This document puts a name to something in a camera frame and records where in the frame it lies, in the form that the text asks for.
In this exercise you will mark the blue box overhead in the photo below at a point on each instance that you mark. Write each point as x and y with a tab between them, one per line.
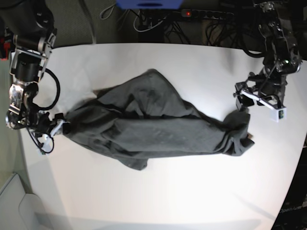
149	4

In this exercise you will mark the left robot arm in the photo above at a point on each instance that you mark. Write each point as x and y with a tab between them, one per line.
280	58

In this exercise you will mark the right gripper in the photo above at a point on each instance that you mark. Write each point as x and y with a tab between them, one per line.
42	130

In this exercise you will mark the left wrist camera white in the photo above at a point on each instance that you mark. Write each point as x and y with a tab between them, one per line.
278	114

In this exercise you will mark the dark grey t-shirt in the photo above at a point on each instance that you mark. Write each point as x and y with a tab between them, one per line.
146	118

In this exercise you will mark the black power strip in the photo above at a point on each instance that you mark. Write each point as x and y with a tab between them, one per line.
205	14

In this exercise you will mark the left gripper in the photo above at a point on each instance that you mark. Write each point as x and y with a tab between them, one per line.
262	89

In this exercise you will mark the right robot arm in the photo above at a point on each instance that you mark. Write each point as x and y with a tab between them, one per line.
30	33

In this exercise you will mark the red clamp at left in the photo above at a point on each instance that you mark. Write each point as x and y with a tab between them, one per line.
4	48

